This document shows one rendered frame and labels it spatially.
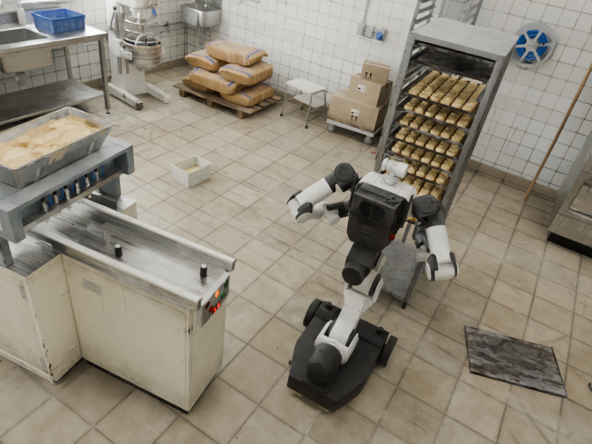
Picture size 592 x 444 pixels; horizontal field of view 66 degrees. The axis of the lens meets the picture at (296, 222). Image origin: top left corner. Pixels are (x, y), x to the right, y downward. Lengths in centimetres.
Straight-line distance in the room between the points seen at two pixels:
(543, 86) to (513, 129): 51
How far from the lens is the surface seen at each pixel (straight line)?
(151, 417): 271
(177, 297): 201
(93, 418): 276
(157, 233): 232
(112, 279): 221
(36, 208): 228
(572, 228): 483
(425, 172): 292
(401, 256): 367
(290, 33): 634
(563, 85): 544
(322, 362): 251
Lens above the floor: 231
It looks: 35 degrees down
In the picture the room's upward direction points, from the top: 10 degrees clockwise
